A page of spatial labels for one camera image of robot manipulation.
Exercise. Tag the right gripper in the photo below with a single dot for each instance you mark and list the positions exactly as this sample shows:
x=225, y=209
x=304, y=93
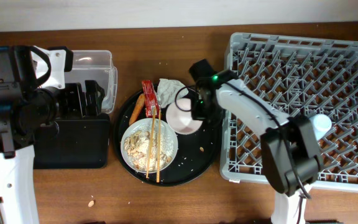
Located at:
x=198, y=114

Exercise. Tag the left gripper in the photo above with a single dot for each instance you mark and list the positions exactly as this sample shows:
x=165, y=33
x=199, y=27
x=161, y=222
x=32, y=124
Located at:
x=78, y=107

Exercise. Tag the pink bowl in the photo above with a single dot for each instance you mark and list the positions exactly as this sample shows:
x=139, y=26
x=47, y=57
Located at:
x=179, y=117

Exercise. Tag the light blue cup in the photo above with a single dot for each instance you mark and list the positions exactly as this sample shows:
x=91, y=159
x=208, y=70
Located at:
x=321, y=124

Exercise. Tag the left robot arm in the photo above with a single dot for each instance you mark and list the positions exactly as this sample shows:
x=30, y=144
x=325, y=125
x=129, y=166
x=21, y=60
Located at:
x=45, y=122

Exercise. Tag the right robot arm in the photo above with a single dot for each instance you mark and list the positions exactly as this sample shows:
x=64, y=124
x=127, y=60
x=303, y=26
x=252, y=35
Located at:
x=289, y=144

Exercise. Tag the grey dishwasher rack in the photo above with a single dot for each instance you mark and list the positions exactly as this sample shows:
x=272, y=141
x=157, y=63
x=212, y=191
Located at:
x=308, y=76

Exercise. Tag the crumpled white napkin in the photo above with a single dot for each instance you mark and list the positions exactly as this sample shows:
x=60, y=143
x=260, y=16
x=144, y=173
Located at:
x=167, y=90

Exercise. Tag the black rectangular tray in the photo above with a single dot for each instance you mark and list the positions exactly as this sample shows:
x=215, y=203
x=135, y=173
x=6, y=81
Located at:
x=73, y=143

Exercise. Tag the clear plastic bin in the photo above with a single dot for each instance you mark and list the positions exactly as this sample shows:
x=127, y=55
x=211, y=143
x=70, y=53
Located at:
x=95, y=65

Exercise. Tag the red snack wrapper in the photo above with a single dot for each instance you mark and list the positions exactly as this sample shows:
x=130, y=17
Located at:
x=151, y=102

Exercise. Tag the round black tray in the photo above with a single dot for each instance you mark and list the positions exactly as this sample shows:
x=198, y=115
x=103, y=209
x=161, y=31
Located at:
x=188, y=164

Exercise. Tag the orange carrot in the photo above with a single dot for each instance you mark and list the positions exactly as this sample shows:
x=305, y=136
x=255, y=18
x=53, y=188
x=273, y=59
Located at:
x=137, y=109

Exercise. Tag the white plate with food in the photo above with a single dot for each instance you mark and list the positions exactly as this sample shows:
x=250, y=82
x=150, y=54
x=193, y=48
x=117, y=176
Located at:
x=135, y=145

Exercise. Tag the peanut shell on table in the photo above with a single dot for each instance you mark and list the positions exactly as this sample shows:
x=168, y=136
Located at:
x=91, y=203

